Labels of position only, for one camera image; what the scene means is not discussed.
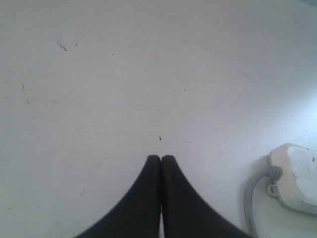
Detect white five-socket power strip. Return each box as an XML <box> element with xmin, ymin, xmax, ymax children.
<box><xmin>266</xmin><ymin>143</ymin><xmax>317</xmax><ymax>215</ymax></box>

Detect grey power cord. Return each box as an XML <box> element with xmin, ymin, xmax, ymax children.
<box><xmin>244</xmin><ymin>166</ymin><xmax>283</xmax><ymax>238</ymax></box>

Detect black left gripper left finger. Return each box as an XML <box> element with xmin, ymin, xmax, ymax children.
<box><xmin>78</xmin><ymin>155</ymin><xmax>161</xmax><ymax>238</ymax></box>

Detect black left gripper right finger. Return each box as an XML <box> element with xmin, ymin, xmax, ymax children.
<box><xmin>160</xmin><ymin>155</ymin><xmax>249</xmax><ymax>238</ymax></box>

